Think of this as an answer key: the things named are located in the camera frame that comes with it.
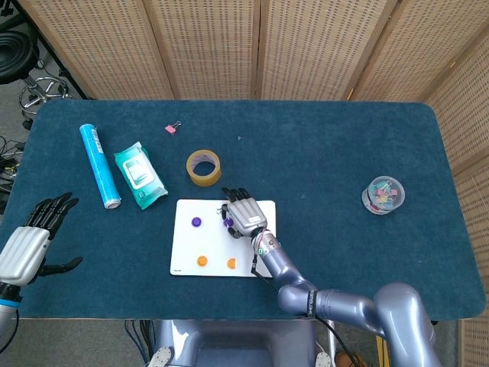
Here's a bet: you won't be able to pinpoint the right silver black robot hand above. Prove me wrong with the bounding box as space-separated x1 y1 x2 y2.
221 187 268 240

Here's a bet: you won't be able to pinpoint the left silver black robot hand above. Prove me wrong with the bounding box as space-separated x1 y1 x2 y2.
0 192 84 287

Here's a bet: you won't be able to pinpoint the white magnetic whiteboard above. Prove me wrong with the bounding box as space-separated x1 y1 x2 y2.
170 198 277 279

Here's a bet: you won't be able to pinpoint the yellow packing tape roll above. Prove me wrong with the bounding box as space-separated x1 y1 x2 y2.
186 149 222 187

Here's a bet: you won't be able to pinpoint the dark blue table cloth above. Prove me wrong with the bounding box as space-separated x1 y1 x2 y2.
0 99 487 321

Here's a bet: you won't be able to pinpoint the green wet wipes pack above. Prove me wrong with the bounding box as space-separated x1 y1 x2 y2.
113 141 170 210

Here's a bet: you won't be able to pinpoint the blue cling film roll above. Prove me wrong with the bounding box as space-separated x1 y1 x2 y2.
79 122 122 210

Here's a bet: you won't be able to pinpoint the blue-grey robot torso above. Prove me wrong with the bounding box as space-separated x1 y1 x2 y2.
147 319 333 367

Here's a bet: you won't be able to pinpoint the clear jar of binder clips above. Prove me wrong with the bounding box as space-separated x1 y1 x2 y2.
361 175 406 216

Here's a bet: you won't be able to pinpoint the woven rattan folding screen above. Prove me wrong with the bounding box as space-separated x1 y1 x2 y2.
17 0 489 367

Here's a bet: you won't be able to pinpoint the brown shoe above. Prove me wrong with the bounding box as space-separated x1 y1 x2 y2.
335 351 368 367

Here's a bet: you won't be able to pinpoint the yellow floor strip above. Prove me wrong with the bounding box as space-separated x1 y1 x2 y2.
374 332 390 367

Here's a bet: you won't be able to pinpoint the black stand leg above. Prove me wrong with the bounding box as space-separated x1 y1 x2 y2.
22 17 92 100

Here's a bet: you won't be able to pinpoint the black stool with chrome base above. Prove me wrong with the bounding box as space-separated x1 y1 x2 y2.
0 30 72 129

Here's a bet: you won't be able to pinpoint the tangled floor cables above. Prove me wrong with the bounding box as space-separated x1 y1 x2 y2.
0 135 27 194

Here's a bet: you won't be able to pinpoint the black cables under table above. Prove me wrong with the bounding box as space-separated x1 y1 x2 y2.
124 320 157 364

